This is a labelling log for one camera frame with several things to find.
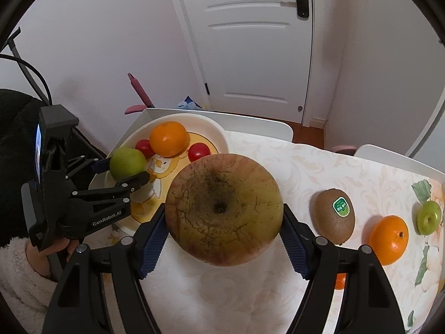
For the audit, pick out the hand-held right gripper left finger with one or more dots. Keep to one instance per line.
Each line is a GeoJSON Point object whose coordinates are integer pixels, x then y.
{"type": "Point", "coordinates": [153, 247]}

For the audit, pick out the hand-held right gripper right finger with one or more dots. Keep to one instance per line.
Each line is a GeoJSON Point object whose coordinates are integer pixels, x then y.
{"type": "Point", "coordinates": [295, 250]}

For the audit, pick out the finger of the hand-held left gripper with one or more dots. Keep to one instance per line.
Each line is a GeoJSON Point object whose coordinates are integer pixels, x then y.
{"type": "Point", "coordinates": [94, 165]}
{"type": "Point", "coordinates": [134, 181]}

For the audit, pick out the large green apple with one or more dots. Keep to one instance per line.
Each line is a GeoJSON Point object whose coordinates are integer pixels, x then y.
{"type": "Point", "coordinates": [127, 162]}

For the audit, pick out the red cherry tomato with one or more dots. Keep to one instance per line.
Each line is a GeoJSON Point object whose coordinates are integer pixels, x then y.
{"type": "Point", "coordinates": [199, 150]}
{"type": "Point", "coordinates": [144, 147]}

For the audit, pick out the orange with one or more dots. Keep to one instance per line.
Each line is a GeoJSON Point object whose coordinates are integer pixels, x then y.
{"type": "Point", "coordinates": [388, 239]}
{"type": "Point", "coordinates": [168, 138]}

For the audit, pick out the red-yellow apple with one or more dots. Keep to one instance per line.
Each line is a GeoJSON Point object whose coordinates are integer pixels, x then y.
{"type": "Point", "coordinates": [224, 208]}

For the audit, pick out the cream plate with duck print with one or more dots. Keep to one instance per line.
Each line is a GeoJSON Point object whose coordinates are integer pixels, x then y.
{"type": "Point", "coordinates": [205, 127]}

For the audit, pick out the person's left forearm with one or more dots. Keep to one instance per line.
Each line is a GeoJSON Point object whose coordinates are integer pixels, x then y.
{"type": "Point", "coordinates": [21, 285]}

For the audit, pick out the person's left hand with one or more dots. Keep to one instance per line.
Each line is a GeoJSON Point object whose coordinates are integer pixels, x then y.
{"type": "Point", "coordinates": [38, 259]}

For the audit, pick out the brown kiwi with green sticker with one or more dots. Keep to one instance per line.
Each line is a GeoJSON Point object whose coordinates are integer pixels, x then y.
{"type": "Point", "coordinates": [328, 221]}

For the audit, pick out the small tangerine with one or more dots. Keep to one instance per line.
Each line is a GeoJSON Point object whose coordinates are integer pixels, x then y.
{"type": "Point", "coordinates": [340, 281]}

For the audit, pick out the blue bag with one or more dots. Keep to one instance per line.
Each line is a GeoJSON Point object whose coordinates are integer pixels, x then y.
{"type": "Point", "coordinates": [188, 103]}

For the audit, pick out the white floral tablecloth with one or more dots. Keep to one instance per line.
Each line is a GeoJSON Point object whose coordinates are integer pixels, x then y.
{"type": "Point", "coordinates": [347, 167]}

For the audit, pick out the pink slipper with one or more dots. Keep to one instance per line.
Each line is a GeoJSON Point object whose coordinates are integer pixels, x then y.
{"type": "Point", "coordinates": [342, 148]}

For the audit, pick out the small green apple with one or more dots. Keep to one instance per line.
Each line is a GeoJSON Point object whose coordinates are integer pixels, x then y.
{"type": "Point", "coordinates": [429, 217]}

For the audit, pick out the white sliding door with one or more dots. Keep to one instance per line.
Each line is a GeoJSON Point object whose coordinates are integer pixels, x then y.
{"type": "Point", "coordinates": [433, 156]}

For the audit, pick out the white panel door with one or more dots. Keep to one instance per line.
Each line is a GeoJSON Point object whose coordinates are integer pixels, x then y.
{"type": "Point", "coordinates": [250, 59]}

